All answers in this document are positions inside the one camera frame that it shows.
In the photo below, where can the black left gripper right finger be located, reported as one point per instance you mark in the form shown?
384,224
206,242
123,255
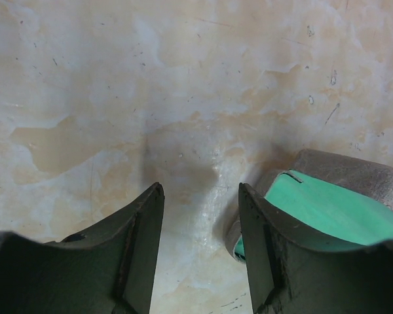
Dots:
293,268

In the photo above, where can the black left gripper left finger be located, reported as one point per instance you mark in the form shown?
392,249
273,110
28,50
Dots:
108,267

